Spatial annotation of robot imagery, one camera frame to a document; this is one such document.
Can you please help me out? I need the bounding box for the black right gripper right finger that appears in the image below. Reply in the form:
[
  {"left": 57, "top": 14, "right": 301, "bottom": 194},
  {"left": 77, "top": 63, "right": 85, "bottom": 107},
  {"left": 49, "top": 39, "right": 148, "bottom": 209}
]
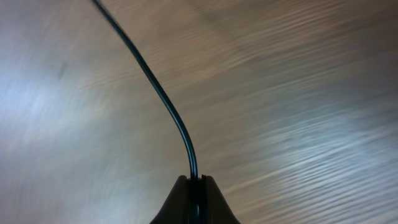
[{"left": 200, "top": 175, "right": 240, "bottom": 224}]

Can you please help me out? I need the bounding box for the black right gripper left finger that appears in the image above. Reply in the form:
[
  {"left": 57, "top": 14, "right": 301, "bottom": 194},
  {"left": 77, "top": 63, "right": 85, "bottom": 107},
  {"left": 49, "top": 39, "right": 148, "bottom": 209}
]
[{"left": 150, "top": 175, "right": 189, "bottom": 224}]

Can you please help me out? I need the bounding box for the thin black cable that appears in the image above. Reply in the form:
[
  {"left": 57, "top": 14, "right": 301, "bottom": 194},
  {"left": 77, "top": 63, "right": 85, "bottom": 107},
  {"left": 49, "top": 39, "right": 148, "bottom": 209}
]
[{"left": 91, "top": 0, "right": 200, "bottom": 181}]

